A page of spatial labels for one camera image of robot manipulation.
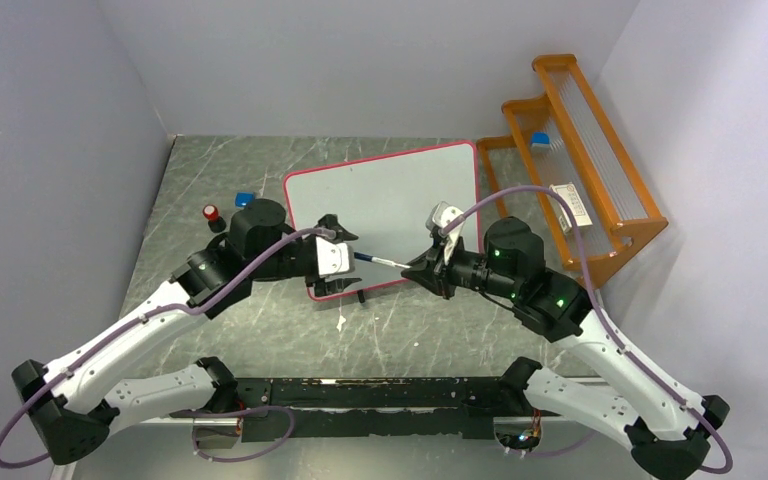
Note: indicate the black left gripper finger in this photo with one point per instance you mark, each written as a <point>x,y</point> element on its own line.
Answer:
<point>323,287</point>
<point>338,233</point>

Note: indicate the red capped black bottle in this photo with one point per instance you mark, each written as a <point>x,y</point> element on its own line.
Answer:
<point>216,223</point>

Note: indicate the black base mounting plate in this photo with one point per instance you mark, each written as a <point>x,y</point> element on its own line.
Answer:
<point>467,407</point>

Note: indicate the pink framed whiteboard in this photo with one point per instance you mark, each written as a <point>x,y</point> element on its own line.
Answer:
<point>386,200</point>

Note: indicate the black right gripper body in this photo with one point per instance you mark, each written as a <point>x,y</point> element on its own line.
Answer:
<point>466,268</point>

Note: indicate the white red small box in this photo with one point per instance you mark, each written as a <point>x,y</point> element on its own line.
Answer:
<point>580,214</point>

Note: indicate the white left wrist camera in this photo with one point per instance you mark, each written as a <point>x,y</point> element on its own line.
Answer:
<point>333,258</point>

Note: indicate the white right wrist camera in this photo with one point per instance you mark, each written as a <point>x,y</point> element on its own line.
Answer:
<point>445,224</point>

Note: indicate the blue eraser on rack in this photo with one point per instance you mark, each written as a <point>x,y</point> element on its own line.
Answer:
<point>539,143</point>

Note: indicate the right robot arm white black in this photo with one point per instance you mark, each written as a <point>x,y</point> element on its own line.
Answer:
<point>667,428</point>

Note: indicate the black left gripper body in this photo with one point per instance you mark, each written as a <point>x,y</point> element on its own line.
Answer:
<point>301,248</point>

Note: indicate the orange wooden tiered rack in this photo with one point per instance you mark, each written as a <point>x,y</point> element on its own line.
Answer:
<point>587,151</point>

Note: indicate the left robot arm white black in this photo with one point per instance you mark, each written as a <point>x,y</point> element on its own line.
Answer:
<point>77,401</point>

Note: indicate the blue eraser on table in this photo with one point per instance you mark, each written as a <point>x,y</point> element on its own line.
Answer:
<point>242,199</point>

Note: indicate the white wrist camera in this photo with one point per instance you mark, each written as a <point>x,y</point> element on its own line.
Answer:
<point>445,224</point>
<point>333,258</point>

